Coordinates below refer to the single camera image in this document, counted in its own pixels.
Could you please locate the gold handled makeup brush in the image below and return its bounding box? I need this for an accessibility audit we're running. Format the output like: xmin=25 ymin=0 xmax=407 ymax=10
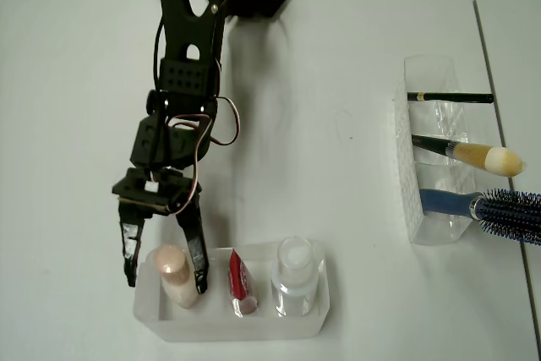
xmin=410 ymin=134 xmax=527 ymax=178

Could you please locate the red cosmetic tube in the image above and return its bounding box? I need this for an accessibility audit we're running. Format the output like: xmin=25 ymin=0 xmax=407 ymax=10
xmin=227 ymin=249 xmax=259 ymax=318

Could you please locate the blue round hairbrush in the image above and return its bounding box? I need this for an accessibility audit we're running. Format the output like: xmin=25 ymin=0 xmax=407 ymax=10
xmin=418 ymin=188 xmax=541 ymax=247

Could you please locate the clear acrylic organizer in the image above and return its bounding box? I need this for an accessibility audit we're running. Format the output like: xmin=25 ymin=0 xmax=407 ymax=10
xmin=392 ymin=54 xmax=477 ymax=246

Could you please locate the clear capped bottle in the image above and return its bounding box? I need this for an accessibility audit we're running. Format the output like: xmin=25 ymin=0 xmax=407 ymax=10
xmin=270 ymin=237 xmax=320 ymax=318

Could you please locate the red white servo cable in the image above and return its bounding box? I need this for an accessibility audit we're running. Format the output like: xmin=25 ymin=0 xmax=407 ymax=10
xmin=167 ymin=96 xmax=241 ymax=215

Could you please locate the frosted plastic bin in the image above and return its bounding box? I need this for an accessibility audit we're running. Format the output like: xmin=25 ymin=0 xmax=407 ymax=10
xmin=132 ymin=241 xmax=331 ymax=343

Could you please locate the pink cosmetic bottle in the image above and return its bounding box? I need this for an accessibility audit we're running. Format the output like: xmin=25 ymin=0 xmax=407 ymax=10
xmin=152 ymin=243 xmax=200 ymax=309

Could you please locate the thin dark cosmetic pencil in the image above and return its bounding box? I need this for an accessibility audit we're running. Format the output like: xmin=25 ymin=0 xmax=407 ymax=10
xmin=407 ymin=90 xmax=495 ymax=104

